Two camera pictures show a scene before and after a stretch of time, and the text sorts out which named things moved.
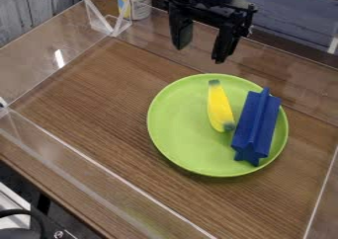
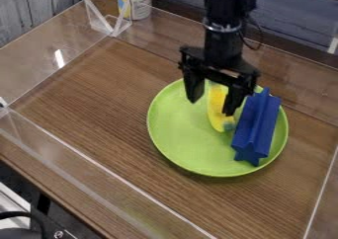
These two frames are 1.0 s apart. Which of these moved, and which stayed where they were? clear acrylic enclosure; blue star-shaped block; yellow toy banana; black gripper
Moved: black gripper
Stayed: yellow toy banana; blue star-shaped block; clear acrylic enclosure
